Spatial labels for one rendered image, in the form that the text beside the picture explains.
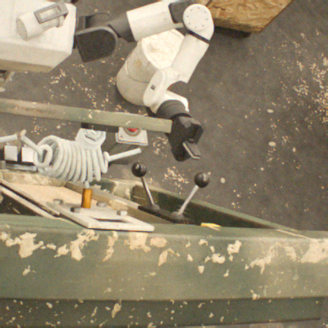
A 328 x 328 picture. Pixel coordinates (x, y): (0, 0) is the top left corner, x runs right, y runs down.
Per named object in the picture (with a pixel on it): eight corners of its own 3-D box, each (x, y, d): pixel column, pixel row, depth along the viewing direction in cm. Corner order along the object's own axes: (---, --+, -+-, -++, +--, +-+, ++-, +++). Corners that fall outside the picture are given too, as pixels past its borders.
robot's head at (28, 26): (11, 22, 171) (20, 14, 164) (44, 9, 176) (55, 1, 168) (20, 45, 173) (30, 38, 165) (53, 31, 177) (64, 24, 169)
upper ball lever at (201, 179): (176, 223, 156) (207, 176, 159) (184, 227, 153) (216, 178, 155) (165, 214, 154) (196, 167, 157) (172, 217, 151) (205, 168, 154)
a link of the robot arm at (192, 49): (191, 74, 198) (222, 17, 194) (192, 77, 188) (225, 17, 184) (159, 58, 197) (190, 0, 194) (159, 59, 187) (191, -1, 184)
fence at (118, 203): (79, 194, 216) (80, 181, 216) (247, 264, 132) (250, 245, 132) (64, 193, 214) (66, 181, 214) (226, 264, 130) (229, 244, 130)
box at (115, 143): (123, 137, 250) (145, 114, 236) (127, 166, 245) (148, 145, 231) (94, 133, 245) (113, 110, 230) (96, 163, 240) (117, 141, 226)
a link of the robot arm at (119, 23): (135, 31, 198) (91, 45, 199) (126, 4, 194) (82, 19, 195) (137, 45, 188) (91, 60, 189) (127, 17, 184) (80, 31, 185)
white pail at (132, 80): (161, 68, 376) (203, 21, 339) (166, 114, 364) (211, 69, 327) (109, 58, 362) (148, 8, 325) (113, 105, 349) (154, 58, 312)
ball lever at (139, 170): (157, 207, 167) (139, 158, 163) (165, 210, 164) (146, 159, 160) (145, 214, 166) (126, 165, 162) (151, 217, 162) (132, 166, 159)
